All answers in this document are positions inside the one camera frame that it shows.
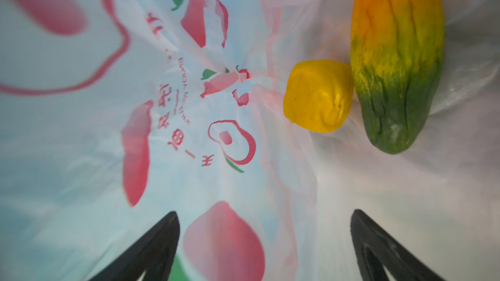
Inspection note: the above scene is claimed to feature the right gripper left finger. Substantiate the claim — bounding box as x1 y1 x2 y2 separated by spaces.
90 212 180 281

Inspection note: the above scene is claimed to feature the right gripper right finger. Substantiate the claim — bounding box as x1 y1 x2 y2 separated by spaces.
350 209 444 281

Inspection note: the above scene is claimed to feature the pink printed plastic bag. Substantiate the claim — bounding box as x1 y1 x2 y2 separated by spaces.
1 0 499 280

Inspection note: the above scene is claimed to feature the yellow lemon fruit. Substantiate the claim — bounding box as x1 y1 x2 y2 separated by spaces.
283 60 354 133

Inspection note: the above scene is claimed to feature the green orange papaya fruit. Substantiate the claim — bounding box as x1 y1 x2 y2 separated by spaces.
350 0 445 154

